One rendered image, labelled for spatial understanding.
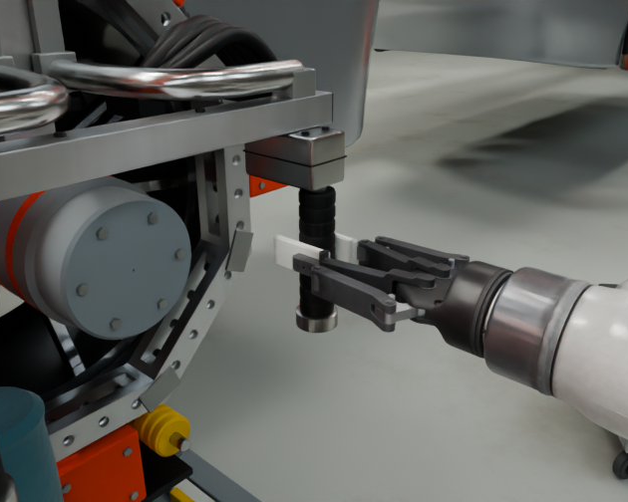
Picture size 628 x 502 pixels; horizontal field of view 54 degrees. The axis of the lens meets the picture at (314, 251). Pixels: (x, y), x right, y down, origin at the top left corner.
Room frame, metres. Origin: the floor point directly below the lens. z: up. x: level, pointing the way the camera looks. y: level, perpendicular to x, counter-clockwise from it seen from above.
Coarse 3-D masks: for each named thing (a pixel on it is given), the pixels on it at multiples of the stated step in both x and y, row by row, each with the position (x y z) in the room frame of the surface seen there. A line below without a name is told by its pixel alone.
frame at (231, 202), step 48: (96, 0) 0.70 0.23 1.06; (144, 0) 0.68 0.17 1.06; (144, 48) 0.74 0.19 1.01; (240, 144) 0.77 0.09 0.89; (240, 192) 0.77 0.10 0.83; (240, 240) 0.76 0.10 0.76; (192, 288) 0.75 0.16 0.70; (144, 336) 0.71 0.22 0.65; (192, 336) 0.70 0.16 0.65; (96, 384) 0.64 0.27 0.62; (144, 384) 0.64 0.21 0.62; (48, 432) 0.55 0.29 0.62; (96, 432) 0.58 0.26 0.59
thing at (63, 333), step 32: (64, 0) 0.73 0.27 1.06; (64, 32) 0.85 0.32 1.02; (96, 32) 0.79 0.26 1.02; (128, 64) 0.81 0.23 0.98; (96, 96) 0.92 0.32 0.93; (64, 128) 0.72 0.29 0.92; (192, 160) 0.82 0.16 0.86; (160, 192) 0.85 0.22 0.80; (192, 192) 0.81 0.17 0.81; (0, 320) 0.81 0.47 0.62; (32, 320) 0.79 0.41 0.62; (0, 352) 0.72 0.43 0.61; (32, 352) 0.72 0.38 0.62; (64, 352) 0.67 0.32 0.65; (96, 352) 0.70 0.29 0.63; (0, 384) 0.64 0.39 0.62; (32, 384) 0.65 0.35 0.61; (64, 384) 0.65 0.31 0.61
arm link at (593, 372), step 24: (600, 288) 0.40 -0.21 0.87; (624, 288) 0.39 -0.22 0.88; (576, 312) 0.38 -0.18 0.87; (600, 312) 0.37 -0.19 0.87; (624, 312) 0.36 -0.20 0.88; (576, 336) 0.36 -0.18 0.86; (600, 336) 0.35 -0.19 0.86; (624, 336) 0.34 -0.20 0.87; (576, 360) 0.35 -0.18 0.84; (600, 360) 0.34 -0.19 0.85; (624, 360) 0.33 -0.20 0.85; (552, 384) 0.36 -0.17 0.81; (576, 384) 0.35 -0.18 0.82; (600, 384) 0.34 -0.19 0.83; (624, 384) 0.33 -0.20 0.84; (576, 408) 0.36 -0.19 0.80; (600, 408) 0.34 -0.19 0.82; (624, 408) 0.32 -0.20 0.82; (624, 432) 0.33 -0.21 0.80
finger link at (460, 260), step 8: (376, 240) 0.57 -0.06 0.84; (384, 240) 0.57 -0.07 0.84; (392, 240) 0.57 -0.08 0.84; (392, 248) 0.57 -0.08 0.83; (400, 248) 0.55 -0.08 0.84; (408, 248) 0.55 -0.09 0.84; (416, 248) 0.55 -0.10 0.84; (424, 248) 0.55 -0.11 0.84; (408, 256) 0.55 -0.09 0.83; (416, 256) 0.54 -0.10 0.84; (424, 256) 0.54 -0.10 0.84; (432, 256) 0.53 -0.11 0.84; (440, 256) 0.53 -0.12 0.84; (448, 256) 0.53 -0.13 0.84; (456, 256) 0.53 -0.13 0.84; (464, 256) 0.52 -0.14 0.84; (456, 264) 0.52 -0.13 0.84; (464, 264) 0.52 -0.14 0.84
